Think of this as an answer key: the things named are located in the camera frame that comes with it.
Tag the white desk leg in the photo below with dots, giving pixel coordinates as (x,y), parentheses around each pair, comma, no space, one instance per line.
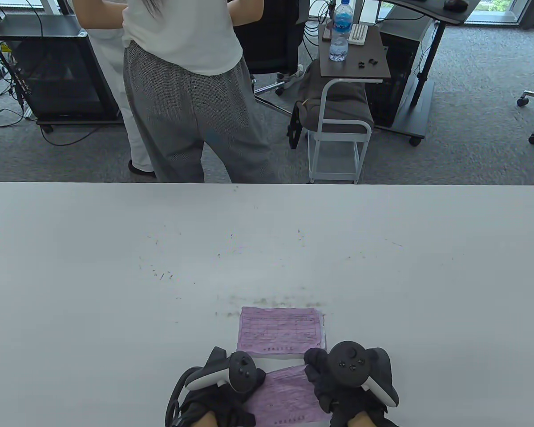
(51,5)

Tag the black wheeled platform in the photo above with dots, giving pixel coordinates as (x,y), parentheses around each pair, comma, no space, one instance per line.
(84,121)

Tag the grey fabric bag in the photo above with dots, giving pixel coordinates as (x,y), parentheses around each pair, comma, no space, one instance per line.
(311,102)

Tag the brown side table white frame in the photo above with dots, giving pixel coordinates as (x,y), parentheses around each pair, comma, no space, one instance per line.
(338,71)

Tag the black standing desk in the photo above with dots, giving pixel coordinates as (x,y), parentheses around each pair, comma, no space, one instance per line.
(427,11)

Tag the clear plastic water bottle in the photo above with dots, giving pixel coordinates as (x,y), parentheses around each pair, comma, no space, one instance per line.
(339,40)

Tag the black glass computer case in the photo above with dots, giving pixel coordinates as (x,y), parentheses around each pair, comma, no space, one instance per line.
(40,66)

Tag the black office chair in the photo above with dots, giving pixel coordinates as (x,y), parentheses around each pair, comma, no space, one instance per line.
(271,40)

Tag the person's left forearm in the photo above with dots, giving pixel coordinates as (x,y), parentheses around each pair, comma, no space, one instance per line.
(207,420)

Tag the pink invoice paper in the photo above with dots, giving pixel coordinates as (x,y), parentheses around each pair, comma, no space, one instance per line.
(280,329)
(285,396)

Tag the person's left hand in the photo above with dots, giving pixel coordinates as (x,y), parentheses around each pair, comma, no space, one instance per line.
(224,400)

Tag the black computer mouse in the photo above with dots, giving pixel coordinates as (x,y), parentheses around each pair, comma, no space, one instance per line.
(455,5)

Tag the black computer tower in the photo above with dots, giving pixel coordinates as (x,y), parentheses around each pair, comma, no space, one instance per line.
(396,58)

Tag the person's right hand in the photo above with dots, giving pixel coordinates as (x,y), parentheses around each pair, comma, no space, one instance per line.
(325,387)

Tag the person's right forearm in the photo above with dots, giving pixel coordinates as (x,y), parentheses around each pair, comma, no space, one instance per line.
(360,420)

